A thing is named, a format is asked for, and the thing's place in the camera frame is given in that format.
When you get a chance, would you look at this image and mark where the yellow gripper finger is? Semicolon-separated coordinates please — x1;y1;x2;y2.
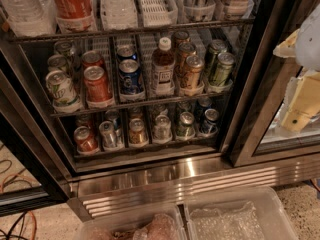
273;29;299;58
280;71;320;132

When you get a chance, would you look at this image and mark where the green 7up can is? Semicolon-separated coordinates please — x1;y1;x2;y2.
46;70;81;113

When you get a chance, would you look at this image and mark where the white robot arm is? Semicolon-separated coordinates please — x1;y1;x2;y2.
273;4;320;133

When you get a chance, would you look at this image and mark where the front green tall can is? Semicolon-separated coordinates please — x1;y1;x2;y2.
209;52;235;87

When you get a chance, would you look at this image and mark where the green tall can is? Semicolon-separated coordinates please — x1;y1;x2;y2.
209;52;235;87
204;39;228;76

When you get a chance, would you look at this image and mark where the right glass fridge door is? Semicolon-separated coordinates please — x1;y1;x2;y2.
230;0;320;167

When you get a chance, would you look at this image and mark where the rear green tall can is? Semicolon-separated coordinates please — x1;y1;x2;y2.
204;39;228;76

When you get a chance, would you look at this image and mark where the front orange-brown can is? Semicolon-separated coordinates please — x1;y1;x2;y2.
180;55;204;90

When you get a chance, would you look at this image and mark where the orange-brown can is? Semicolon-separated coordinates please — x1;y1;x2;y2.
171;30;190;49
175;42;197;78
180;55;204;90

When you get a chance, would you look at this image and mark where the bottom shelf blue can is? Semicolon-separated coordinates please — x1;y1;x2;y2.
199;108;219;134

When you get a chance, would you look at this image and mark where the middle orange-brown can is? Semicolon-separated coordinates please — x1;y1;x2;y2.
175;42;197;78

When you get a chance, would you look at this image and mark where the rear orange-brown can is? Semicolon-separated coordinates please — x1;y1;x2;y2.
171;30;190;49

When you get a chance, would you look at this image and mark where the bottom shelf green can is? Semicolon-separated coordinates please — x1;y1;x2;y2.
176;112;195;140

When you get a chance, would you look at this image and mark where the bottom shelf grey can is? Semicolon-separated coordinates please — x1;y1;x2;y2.
153;115;172;143

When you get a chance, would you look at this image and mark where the front blue pepsi can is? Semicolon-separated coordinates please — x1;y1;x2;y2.
118;59;145;101

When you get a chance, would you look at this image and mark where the blue pepsi can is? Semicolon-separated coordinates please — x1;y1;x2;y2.
117;46;137;62
118;59;145;101

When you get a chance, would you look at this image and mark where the rear blue pepsi can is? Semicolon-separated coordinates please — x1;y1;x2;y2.
117;46;137;62

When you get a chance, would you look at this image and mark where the bottom shelf gold can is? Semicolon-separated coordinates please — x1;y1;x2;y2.
129;118;148;144

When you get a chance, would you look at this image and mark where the front red soda can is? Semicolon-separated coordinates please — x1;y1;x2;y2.
84;66;113;108

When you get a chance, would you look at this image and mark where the red soda can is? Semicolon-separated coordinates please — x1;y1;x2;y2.
81;50;105;69
84;66;113;108

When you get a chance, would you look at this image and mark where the rear red soda can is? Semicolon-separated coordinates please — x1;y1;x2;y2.
81;50;105;69

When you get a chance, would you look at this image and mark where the bottom shelf silver can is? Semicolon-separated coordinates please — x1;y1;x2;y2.
99;121;117;148

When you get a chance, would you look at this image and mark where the bottom shelf red can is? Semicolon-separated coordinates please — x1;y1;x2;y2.
74;126;99;155

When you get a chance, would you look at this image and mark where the rear 7up can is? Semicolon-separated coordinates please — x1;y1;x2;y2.
54;40;80;68

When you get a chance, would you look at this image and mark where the middle 7up can behind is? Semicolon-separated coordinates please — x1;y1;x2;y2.
47;54;70;74

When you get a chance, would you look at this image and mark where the brown tea bottle white cap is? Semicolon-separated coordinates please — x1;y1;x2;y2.
151;37;175;95

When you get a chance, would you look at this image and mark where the right clear plastic bin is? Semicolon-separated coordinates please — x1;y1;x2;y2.
184;187;299;240

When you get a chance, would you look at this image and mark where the clear plastic bin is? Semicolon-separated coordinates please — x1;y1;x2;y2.
184;187;299;240
73;204;187;240

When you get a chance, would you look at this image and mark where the empty white plastic tray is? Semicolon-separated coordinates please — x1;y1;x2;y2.
138;0;178;27

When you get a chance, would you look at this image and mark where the clear water bottle centre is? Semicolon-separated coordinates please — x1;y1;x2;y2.
100;0;138;30

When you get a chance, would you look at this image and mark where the clear water bottle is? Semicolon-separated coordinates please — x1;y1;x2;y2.
100;0;138;30
1;0;57;37

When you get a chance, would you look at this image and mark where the left clear plastic bin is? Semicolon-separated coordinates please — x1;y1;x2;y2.
73;204;187;240

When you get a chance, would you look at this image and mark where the red coca-cola bottle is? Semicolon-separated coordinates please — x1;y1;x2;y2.
54;0;96;34

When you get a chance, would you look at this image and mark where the clear water bottle left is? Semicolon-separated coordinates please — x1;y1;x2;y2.
1;0;57;37

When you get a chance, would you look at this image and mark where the orange cable on floor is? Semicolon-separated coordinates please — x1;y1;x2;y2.
0;172;38;240

